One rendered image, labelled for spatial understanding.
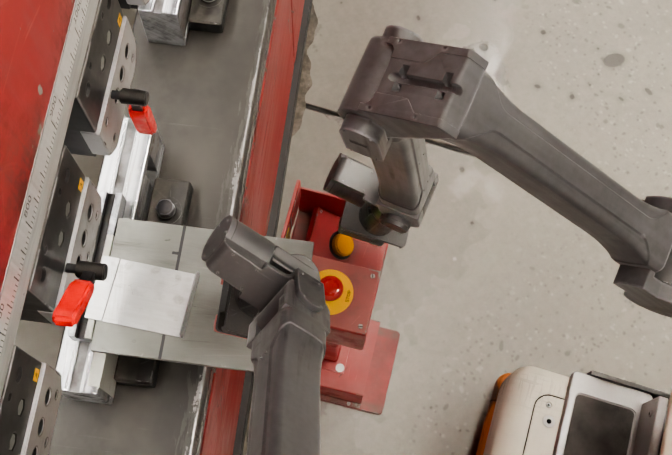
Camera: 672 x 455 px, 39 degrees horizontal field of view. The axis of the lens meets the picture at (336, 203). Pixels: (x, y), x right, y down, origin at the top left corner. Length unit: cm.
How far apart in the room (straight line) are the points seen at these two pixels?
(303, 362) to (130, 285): 41
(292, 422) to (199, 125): 73
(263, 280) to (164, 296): 26
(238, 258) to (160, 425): 41
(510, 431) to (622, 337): 50
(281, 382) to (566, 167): 32
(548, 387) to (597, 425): 79
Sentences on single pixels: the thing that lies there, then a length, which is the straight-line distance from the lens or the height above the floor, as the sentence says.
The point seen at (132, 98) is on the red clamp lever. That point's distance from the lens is 107.
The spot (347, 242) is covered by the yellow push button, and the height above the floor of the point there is 72.
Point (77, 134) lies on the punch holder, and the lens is 107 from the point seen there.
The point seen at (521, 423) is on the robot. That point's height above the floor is 28.
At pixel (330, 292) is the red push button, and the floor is 81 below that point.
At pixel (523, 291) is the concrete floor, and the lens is 231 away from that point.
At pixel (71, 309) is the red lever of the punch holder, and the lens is 93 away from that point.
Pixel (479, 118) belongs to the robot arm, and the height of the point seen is 146.
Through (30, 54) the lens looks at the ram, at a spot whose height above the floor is 147.
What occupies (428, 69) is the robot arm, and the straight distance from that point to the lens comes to 82.
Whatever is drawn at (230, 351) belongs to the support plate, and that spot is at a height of 100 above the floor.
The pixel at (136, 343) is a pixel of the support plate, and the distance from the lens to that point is 123.
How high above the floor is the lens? 218
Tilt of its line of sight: 70 degrees down
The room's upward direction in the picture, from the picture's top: 3 degrees clockwise
